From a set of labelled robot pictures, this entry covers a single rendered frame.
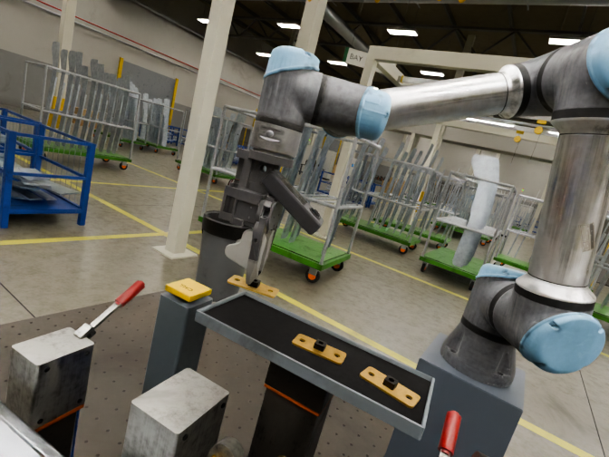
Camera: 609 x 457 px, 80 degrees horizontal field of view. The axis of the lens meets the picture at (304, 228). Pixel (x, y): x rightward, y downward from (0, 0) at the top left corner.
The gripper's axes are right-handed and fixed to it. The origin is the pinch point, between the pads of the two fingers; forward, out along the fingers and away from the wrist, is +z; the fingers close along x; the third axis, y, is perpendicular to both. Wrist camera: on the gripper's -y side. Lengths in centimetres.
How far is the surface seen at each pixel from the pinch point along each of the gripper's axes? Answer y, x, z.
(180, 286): 13.9, -2.8, 7.3
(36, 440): 18.4, 20.7, 23.0
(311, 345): -12.1, 2.9, 7.1
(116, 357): 46, -37, 53
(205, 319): 5.0, 5.4, 7.4
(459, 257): -192, -577, 80
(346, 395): -18.7, 11.6, 7.7
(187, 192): 169, -308, 51
